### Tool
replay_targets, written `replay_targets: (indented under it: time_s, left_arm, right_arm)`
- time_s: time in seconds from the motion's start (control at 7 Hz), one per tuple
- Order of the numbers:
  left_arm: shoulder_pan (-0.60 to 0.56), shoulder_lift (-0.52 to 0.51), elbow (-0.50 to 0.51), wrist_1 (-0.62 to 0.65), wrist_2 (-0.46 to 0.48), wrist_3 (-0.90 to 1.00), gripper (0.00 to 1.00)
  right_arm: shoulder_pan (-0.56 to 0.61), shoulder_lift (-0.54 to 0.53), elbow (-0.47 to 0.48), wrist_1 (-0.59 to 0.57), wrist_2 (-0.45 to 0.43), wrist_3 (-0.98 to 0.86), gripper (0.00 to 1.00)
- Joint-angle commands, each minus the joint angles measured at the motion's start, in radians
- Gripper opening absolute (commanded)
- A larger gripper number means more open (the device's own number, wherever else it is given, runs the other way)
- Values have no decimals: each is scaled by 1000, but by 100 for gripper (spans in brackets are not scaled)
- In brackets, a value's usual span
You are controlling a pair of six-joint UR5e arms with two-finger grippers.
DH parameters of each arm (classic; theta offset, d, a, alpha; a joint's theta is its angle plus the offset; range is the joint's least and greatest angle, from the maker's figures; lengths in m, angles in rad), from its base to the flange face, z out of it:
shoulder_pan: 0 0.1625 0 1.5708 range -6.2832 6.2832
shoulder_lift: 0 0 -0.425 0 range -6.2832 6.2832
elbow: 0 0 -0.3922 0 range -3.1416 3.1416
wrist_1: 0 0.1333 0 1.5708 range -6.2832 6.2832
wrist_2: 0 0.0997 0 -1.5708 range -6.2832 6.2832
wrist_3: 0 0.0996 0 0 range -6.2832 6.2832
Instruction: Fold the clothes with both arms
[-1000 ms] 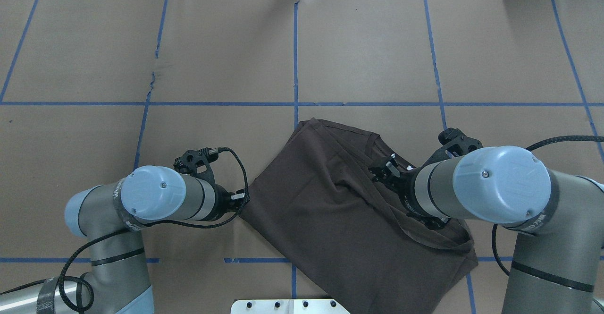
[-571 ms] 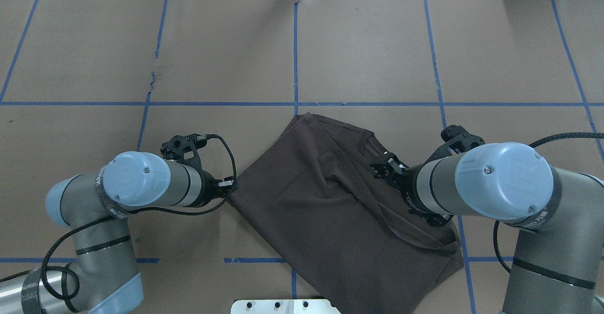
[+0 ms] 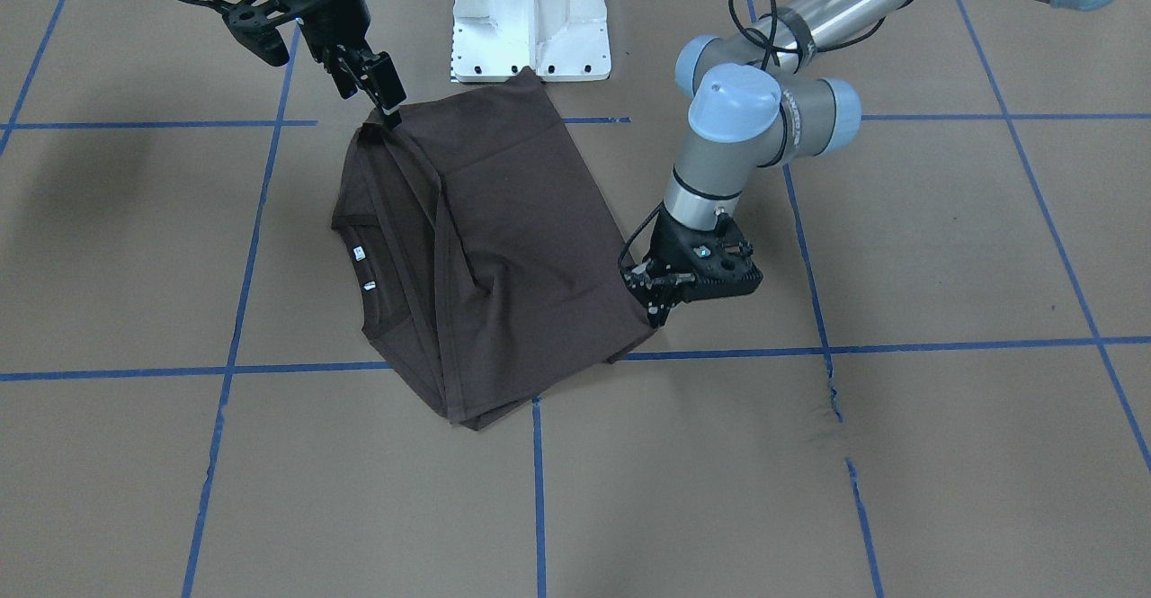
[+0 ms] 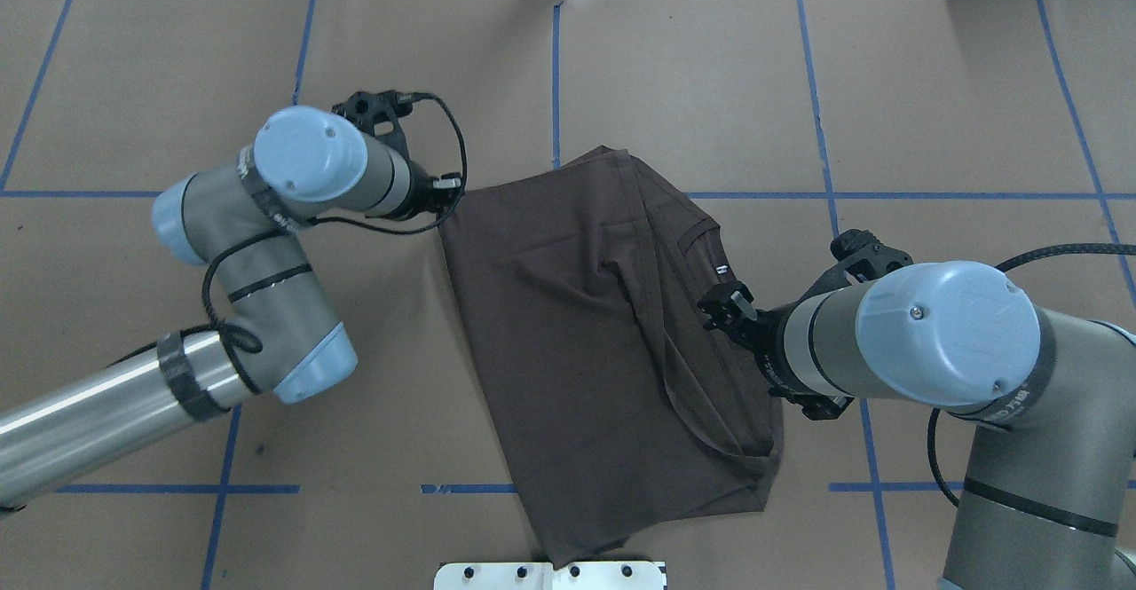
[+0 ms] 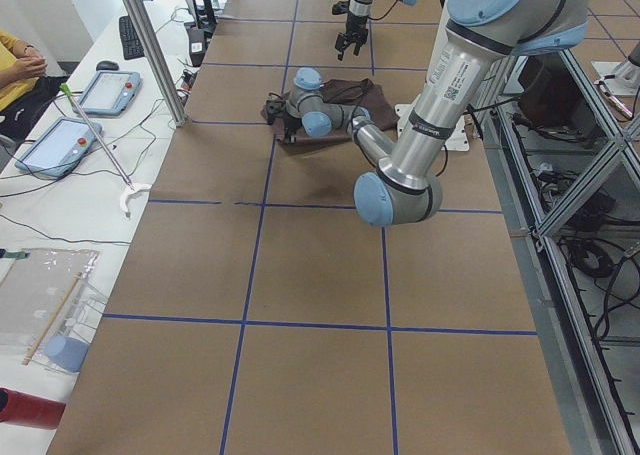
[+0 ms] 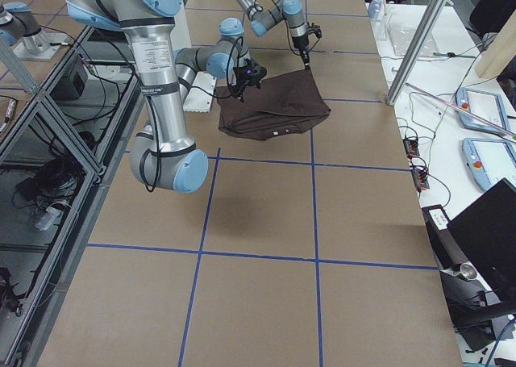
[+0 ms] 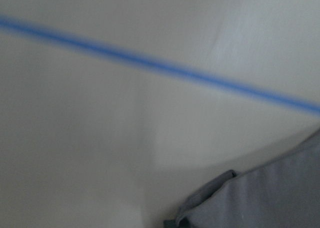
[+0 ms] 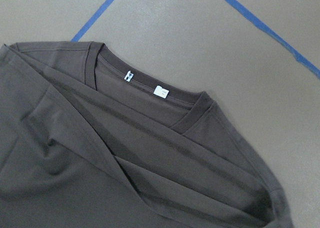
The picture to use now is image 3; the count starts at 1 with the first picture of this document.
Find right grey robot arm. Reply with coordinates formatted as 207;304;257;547
222;0;406;129

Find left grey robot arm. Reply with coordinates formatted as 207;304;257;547
620;0;1115;327

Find dark brown t-shirt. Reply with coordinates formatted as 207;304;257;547
331;70;653;431

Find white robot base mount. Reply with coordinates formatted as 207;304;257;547
450;0;612;85

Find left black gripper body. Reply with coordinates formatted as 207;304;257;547
645;206;763;302

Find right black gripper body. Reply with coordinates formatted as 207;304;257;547
223;0;373;72

